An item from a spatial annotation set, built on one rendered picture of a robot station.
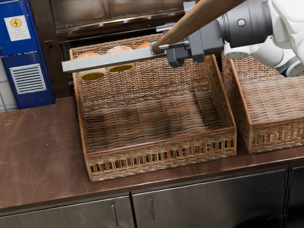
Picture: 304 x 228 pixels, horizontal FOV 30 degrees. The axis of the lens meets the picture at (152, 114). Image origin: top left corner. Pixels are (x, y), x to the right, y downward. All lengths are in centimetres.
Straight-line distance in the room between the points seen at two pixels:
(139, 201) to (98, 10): 74
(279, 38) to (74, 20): 121
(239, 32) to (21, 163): 133
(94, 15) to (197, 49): 114
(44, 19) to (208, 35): 120
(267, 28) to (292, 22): 7
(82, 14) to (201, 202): 85
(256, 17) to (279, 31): 6
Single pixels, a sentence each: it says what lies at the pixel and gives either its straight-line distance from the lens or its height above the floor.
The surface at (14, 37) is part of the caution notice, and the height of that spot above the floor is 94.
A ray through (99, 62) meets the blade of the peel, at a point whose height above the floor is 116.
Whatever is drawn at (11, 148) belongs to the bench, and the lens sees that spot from 232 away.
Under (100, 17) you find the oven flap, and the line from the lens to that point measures 222.
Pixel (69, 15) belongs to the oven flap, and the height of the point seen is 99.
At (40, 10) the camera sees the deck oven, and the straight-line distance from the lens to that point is 222.
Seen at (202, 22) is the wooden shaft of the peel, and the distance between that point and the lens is 73.
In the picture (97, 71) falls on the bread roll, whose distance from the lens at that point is 207.
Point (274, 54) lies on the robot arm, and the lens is 160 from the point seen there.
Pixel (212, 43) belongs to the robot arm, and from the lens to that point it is 112.
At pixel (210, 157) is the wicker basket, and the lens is 211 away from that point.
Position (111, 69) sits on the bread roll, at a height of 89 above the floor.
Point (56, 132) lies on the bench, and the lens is 232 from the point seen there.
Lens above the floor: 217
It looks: 43 degrees down
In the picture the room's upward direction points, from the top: 7 degrees counter-clockwise
